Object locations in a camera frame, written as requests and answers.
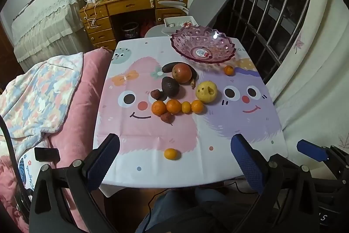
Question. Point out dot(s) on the white curtain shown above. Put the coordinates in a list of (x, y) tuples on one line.
[(313, 72)]

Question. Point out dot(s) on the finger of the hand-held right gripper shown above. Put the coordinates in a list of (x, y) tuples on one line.
[(311, 150)]

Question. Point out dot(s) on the wooden desk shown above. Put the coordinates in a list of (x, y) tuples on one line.
[(128, 5)]

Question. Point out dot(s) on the pink glass fruit bowl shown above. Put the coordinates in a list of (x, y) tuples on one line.
[(196, 42)]

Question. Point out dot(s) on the pastel patterned blanket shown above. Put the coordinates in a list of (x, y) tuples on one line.
[(41, 96)]

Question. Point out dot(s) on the small yellow-orange tangerine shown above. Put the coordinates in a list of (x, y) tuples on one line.
[(186, 107)]

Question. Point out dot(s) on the white tray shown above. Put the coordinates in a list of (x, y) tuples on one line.
[(177, 22)]

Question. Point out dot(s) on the pink blanket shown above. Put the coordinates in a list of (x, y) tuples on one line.
[(84, 102)]

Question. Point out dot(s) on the red bag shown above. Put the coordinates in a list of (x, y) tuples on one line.
[(146, 28)]

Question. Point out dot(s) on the dark red lychee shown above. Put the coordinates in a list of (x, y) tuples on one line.
[(155, 94), (166, 117)]

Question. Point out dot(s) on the metal window grille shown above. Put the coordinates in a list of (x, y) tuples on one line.
[(272, 3)]

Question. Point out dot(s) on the small black device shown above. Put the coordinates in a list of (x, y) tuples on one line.
[(47, 154)]

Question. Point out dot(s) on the cartoon monster printed tablecloth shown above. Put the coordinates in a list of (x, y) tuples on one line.
[(163, 136)]

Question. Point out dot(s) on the dark overripe banana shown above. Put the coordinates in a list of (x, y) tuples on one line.
[(167, 67)]

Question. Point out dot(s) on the lace cloth covered cabinet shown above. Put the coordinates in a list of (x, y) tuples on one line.
[(46, 20)]

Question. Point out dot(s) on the person's legs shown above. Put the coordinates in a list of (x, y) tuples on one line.
[(190, 211)]

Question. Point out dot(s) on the dark avocado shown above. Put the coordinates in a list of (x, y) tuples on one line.
[(170, 86)]

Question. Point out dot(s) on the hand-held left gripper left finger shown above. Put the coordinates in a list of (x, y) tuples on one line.
[(103, 160)]

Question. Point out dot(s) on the red apple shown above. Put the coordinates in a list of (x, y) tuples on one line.
[(182, 73)]

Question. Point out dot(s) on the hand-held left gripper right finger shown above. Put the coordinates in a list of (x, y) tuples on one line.
[(248, 163)]

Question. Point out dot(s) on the orange tangerine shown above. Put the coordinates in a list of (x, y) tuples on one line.
[(197, 106), (158, 108), (229, 70), (172, 154), (173, 106)]

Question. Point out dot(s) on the yellow pear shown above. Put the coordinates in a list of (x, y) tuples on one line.
[(206, 91)]

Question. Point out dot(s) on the dark trash bin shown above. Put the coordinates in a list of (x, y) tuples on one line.
[(128, 31)]

